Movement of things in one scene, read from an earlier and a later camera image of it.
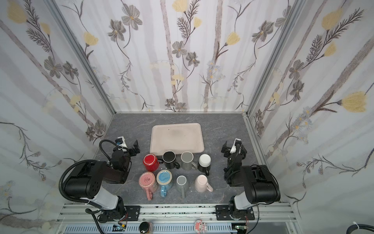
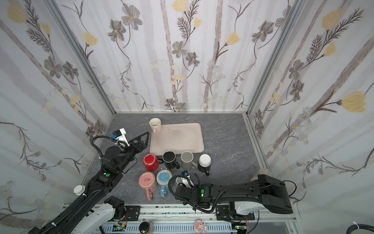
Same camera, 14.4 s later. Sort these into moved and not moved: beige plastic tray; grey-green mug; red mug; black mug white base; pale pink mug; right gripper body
Moved: right gripper body; pale pink mug
Not moved: grey-green mug; beige plastic tray; black mug white base; red mug
